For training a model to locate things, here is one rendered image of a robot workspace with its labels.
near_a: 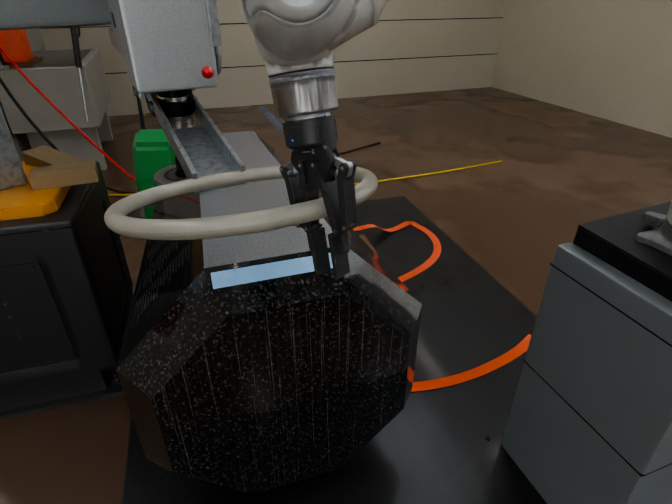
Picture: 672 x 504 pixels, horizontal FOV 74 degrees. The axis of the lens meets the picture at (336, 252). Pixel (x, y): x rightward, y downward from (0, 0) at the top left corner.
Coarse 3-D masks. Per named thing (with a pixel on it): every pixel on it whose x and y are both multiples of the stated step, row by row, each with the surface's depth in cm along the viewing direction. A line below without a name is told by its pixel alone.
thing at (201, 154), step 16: (192, 96) 136; (160, 112) 125; (192, 128) 128; (208, 128) 125; (176, 144) 110; (192, 144) 120; (208, 144) 121; (224, 144) 112; (192, 160) 113; (208, 160) 114; (224, 160) 114; (240, 160) 105; (192, 176) 99
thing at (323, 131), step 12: (312, 120) 60; (324, 120) 60; (288, 132) 61; (300, 132) 60; (312, 132) 60; (324, 132) 61; (336, 132) 63; (288, 144) 62; (300, 144) 61; (312, 144) 61; (324, 144) 61; (300, 156) 65; (312, 156) 63; (324, 156) 62; (324, 168) 63; (336, 168) 64; (312, 180) 65; (324, 180) 64
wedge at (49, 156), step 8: (24, 152) 171; (32, 152) 172; (40, 152) 173; (48, 152) 174; (56, 152) 175; (24, 160) 172; (32, 160) 170; (40, 160) 169; (48, 160) 169; (56, 160) 170; (64, 160) 171; (72, 160) 173; (80, 160) 174
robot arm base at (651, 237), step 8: (648, 216) 109; (656, 216) 108; (664, 216) 107; (648, 224) 110; (656, 224) 108; (664, 224) 102; (640, 232) 106; (648, 232) 105; (656, 232) 104; (664, 232) 102; (640, 240) 104; (648, 240) 103; (656, 240) 102; (664, 240) 101; (656, 248) 102; (664, 248) 100
